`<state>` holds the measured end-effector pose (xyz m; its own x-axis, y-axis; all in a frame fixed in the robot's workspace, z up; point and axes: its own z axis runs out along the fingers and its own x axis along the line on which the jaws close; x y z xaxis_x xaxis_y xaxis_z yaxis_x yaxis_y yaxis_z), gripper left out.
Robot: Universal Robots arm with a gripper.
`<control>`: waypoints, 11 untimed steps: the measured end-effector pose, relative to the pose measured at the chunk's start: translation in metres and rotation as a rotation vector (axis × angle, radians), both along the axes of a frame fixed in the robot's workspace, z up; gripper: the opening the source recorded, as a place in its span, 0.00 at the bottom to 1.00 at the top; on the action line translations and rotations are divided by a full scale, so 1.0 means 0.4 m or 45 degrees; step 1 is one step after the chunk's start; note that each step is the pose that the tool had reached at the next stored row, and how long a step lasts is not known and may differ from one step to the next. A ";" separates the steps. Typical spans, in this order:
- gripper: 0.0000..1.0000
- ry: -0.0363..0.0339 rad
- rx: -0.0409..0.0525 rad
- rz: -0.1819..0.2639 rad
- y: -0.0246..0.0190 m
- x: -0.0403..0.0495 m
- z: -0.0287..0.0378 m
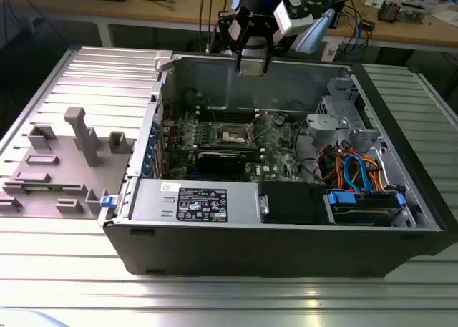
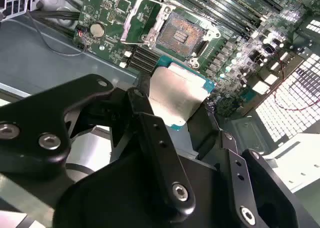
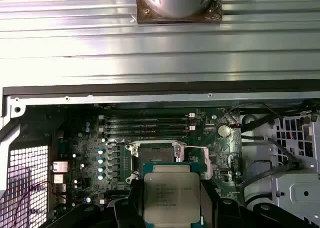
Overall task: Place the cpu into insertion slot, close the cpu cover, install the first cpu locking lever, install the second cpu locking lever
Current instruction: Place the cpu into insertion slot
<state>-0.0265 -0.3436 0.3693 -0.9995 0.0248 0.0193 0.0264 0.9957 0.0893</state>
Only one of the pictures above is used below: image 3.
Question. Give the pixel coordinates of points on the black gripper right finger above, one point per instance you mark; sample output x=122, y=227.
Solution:
x=210, y=208

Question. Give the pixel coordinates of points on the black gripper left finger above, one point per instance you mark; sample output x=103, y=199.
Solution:
x=135, y=208

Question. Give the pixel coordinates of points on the silver lidded CPU chip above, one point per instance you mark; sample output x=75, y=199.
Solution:
x=172, y=195

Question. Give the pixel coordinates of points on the CPU socket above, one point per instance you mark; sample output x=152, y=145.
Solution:
x=155, y=153

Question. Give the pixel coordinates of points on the black RAM slot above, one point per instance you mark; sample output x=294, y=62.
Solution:
x=147, y=118
x=147, y=129
x=147, y=123
x=147, y=134

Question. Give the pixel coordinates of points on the green motherboard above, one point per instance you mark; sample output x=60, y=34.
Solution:
x=220, y=163

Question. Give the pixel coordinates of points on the blue top capacitor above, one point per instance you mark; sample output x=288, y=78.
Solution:
x=100, y=160
x=100, y=152
x=100, y=177
x=100, y=169

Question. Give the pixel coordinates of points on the round silver coin battery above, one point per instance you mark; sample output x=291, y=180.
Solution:
x=223, y=130

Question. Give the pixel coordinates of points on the silver network port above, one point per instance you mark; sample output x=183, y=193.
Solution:
x=60, y=166

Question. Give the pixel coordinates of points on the silver metal drive cage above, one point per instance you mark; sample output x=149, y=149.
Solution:
x=295, y=193

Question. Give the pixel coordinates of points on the black PC case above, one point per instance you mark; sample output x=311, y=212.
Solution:
x=125, y=91

